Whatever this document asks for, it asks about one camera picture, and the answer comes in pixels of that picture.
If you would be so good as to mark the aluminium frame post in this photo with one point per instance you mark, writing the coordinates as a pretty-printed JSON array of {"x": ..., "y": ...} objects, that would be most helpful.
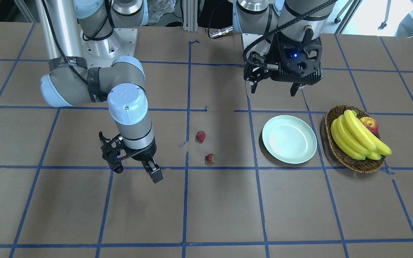
[{"x": 190, "y": 15}]

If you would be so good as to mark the yellow banana bunch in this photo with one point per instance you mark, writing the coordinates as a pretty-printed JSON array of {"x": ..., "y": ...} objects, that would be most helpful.
[{"x": 355, "y": 139}]

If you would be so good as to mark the strawberry pair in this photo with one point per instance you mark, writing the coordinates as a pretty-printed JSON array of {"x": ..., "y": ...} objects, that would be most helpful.
[{"x": 211, "y": 158}]

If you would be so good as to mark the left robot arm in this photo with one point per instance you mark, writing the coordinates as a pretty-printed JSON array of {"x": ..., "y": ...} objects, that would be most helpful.
[{"x": 300, "y": 20}]

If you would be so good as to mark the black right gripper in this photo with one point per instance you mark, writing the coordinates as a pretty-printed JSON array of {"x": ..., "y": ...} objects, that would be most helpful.
[{"x": 145, "y": 153}]

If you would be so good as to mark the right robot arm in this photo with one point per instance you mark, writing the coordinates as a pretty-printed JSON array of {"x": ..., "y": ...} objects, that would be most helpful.
[{"x": 70, "y": 82}]

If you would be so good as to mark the light green plate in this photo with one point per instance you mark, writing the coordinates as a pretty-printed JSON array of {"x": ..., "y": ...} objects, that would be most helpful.
[{"x": 289, "y": 139}]

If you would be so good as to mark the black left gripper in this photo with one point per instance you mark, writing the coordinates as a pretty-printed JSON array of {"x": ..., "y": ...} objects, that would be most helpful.
[{"x": 275, "y": 53}]

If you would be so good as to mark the wicker basket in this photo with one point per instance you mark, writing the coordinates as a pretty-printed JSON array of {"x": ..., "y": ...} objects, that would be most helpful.
[{"x": 334, "y": 153}]

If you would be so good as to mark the red yellow apple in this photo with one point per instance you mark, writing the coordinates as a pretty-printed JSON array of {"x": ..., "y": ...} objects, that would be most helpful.
[{"x": 370, "y": 124}]

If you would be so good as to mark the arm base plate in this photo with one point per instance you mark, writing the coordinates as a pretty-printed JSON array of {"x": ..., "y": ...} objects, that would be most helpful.
[
  {"x": 102, "y": 53},
  {"x": 253, "y": 39}
]

